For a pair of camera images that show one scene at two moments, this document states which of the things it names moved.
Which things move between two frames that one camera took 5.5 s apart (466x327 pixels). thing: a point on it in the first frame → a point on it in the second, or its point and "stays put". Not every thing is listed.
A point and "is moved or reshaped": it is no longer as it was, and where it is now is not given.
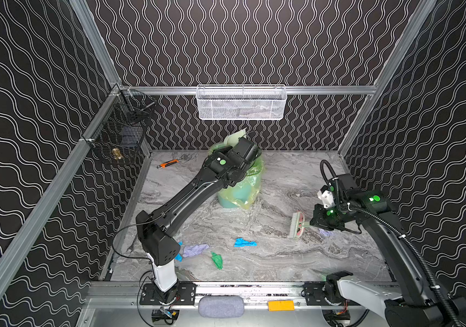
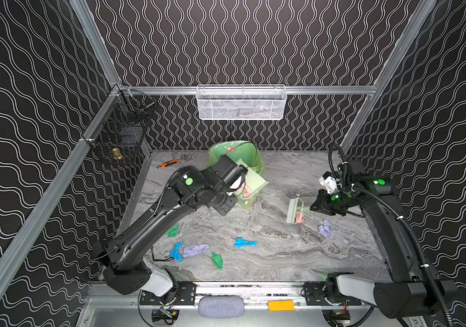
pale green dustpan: (233, 139) → (254, 184)
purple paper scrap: (326, 233) stays put
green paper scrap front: (218, 260) stays put
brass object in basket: (116, 152) stays put
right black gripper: (319, 218) → (323, 201)
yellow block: (281, 305) stays put
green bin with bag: (245, 193) is moved or reshaped
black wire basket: (118, 136) stays put
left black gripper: (247, 148) → (240, 177)
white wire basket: (241, 102) stays put
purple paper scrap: (193, 250) stays put
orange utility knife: (167, 163) stays put
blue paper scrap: (241, 242) stays put
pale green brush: (298, 225) → (295, 210)
